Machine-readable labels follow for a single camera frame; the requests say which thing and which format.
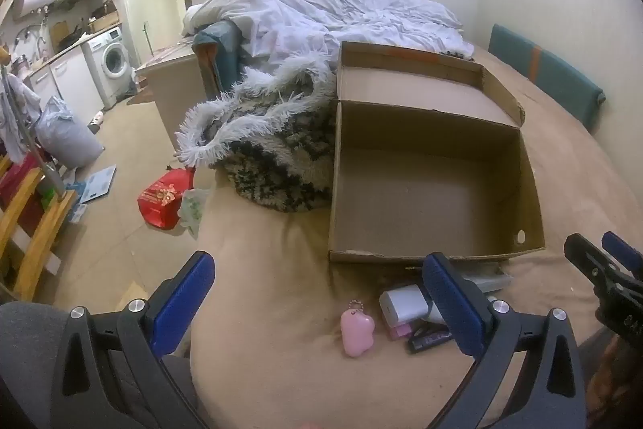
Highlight flat cardboard piece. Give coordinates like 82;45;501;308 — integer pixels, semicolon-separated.
115;281;147;310

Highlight beige side cabinet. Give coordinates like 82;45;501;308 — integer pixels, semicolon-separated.
135;42;214;154

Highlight white plastic bag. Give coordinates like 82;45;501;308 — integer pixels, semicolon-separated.
179;187;213;240

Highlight fuzzy patterned blanket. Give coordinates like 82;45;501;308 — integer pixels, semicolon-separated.
173;52;338;213

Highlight flat bathroom scale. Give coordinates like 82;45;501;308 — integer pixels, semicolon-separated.
75;164;118;205

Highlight cardboard box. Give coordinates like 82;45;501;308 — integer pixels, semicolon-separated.
328;41;547;265

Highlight hanging clothes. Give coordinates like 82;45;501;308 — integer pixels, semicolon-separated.
0;67;42;164

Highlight grey plastic bag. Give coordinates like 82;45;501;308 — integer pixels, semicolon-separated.
35;96;106;169

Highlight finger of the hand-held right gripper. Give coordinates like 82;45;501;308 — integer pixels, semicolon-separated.
602;230;643;281
563;233;611;294

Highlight pink perfume bottle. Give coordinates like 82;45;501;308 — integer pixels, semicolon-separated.
387;321;418;341

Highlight white washing machine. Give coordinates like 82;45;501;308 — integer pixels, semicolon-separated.
82;27;135;109

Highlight teal bed end cushion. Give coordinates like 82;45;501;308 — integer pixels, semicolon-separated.
193;19;248;94

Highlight wooden rack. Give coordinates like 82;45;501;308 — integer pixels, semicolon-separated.
0;152;80;302

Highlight white duvet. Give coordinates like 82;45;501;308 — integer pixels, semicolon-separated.
181;0;475;75

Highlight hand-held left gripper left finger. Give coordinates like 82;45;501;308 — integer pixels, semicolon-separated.
50;250;217;429

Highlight pink heart-shaped case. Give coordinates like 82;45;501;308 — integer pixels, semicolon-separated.
340;298;375;356

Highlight beige bed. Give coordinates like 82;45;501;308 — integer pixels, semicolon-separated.
188;42;643;429

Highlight red gift bag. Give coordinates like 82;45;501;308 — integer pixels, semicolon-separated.
138;166;197;230

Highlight white kitchen cabinet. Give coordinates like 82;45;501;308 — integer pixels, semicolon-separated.
23;44;107;124

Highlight teal headboard cushion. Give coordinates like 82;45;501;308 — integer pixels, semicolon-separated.
488;24;606;131

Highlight white charger plug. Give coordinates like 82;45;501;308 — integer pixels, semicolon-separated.
379;285;431;327

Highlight white remote control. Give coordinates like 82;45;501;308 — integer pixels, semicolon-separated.
452;271;514;294

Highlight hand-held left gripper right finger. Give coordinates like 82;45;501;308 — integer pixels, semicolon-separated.
422;252;588;429

